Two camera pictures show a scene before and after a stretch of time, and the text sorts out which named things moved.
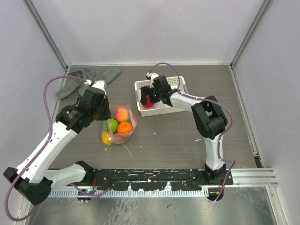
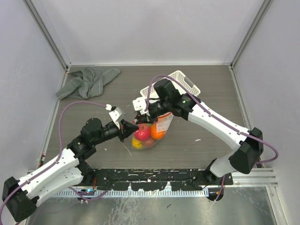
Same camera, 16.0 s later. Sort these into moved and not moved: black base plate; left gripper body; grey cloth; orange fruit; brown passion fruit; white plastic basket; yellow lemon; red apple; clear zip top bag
Moved: brown passion fruit; clear zip top bag; white plastic basket; yellow lemon; left gripper body; orange fruit; red apple
Not moved: black base plate; grey cloth
